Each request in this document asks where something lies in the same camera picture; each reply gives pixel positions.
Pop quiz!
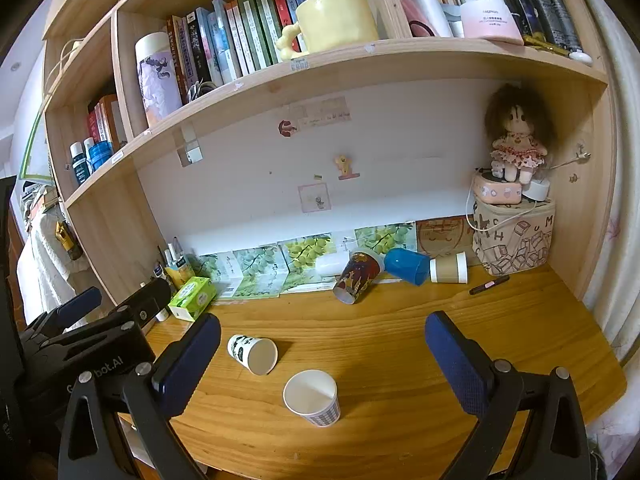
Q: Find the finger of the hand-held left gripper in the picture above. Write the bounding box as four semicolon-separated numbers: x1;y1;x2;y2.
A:
42;278;171;356
19;286;104;341

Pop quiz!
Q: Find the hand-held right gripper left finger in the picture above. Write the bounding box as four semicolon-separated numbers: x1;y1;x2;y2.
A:
58;313;222;480

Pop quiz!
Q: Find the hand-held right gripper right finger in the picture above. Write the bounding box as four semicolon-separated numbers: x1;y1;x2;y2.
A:
424;310;592;480

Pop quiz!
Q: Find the panda print paper cup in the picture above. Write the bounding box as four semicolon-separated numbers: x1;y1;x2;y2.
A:
227;334;278;376

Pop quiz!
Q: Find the white and tan paper cup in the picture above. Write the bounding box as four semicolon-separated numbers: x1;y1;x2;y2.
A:
430;252;469;284

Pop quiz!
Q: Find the blue plastic cup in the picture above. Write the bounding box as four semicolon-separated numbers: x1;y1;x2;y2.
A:
383;247;432;286

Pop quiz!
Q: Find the checked paper cup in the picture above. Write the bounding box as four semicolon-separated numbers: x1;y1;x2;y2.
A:
283;369;341;428

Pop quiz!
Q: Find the dark patterned paper cup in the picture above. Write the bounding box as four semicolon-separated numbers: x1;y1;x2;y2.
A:
333;248;386;306

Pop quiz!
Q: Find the green tissue box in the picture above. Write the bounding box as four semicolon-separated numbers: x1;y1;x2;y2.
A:
168;276;217;322

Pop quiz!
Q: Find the black pen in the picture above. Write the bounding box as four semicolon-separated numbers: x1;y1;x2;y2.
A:
469;274;511;295

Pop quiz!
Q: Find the printed fabric storage box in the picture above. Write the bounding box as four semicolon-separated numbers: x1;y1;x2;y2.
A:
472;195;556;276

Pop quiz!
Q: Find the grape print paper sheet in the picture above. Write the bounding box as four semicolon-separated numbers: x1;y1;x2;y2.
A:
278;233;335;294

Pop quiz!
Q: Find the pink small case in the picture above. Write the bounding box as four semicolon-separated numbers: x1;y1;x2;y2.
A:
473;170;524;206

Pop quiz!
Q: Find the white round charger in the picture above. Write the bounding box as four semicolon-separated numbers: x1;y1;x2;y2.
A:
522;179;551;203

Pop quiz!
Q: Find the white floral tumbler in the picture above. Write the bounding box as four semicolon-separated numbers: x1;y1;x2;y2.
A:
134;32;184;128

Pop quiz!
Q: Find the brown haired doll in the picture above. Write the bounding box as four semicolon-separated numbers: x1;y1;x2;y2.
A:
484;83;557;185

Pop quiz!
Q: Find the wooden bookshelf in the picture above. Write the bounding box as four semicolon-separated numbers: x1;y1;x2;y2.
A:
41;0;618;306

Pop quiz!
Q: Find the yellow ceramic mug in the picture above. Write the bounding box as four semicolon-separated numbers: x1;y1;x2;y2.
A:
275;0;380;62

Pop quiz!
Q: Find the pink lotion bottle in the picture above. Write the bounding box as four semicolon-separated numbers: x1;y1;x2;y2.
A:
459;0;524;45

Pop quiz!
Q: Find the row of dark books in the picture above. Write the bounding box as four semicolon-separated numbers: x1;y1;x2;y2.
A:
500;0;586;56

